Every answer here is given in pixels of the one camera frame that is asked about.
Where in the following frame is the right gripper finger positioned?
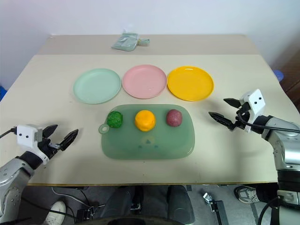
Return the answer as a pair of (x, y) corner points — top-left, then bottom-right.
(223, 97), (242, 109)
(208, 112), (235, 130)

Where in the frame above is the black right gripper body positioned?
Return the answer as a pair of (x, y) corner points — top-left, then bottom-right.
(230, 102), (251, 132)

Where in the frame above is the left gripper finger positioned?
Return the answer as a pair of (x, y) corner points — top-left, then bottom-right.
(60, 128), (79, 151)
(43, 124), (59, 141)

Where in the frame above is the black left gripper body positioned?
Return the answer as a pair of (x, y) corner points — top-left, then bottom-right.
(37, 136), (62, 161)

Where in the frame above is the yellow plate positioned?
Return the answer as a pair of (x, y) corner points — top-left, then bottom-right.
(167, 66), (215, 102)

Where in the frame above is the dark red round fruit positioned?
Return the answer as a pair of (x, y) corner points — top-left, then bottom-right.
(166, 109), (183, 128)

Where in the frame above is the green toy lettuce head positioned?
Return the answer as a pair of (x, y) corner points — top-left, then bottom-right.
(107, 111), (124, 128)

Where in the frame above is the pale green plate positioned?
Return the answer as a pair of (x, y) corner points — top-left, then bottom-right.
(73, 67), (122, 105)

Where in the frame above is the orange round fruit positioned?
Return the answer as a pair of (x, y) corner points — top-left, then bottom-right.
(134, 109), (157, 132)

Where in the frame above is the pink plate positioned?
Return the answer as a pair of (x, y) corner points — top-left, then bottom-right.
(122, 64), (168, 99)

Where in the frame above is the blue plastic stool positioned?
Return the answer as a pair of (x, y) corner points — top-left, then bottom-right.
(273, 69), (285, 82)

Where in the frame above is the blue plastic object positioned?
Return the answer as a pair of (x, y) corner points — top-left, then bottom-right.
(0, 84), (8, 102)

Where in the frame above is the brown wooden cabinet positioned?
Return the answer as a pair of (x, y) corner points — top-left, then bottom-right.
(278, 53), (300, 104)

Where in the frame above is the white shoe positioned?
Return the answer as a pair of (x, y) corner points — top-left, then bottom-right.
(44, 201), (67, 225)

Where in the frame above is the grey and white sneaker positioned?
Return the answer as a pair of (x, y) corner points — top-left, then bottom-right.
(234, 186), (260, 203)

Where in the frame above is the translucent green cutting board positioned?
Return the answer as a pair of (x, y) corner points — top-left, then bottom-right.
(97, 104), (196, 160)

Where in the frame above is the black metal floor stand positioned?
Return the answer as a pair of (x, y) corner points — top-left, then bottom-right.
(202, 192), (229, 225)

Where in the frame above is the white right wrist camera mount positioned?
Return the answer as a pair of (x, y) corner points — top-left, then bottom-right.
(240, 89), (267, 134)

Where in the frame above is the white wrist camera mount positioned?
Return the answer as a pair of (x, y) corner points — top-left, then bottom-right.
(240, 89), (267, 134)
(16, 124), (50, 165)

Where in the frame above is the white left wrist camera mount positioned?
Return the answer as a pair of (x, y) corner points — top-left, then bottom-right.
(16, 124), (50, 165)

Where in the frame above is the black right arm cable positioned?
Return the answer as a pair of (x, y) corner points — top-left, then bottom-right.
(236, 109), (300, 133)

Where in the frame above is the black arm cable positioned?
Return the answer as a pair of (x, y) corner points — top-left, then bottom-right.
(236, 109), (300, 133)
(0, 127), (18, 139)

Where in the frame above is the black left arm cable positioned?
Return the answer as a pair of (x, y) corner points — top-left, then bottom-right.
(0, 127), (18, 139)

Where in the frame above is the black floor cable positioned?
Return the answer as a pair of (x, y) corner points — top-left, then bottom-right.
(51, 186), (104, 218)

